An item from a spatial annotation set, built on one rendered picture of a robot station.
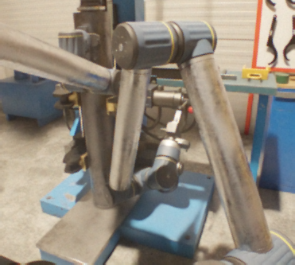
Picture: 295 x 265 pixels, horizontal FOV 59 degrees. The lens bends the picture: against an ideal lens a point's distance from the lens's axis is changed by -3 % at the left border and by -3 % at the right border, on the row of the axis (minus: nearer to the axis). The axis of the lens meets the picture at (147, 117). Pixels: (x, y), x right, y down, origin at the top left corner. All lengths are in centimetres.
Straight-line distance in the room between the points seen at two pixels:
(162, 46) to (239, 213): 61
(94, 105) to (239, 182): 101
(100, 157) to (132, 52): 109
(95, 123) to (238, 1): 232
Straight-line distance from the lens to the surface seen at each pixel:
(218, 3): 341
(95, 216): 198
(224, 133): 93
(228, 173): 94
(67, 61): 86
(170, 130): 127
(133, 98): 92
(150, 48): 83
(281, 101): 228
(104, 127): 170
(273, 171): 252
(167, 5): 355
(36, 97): 394
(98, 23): 157
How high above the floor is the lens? 142
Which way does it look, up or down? 20 degrees down
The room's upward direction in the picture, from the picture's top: 1 degrees counter-clockwise
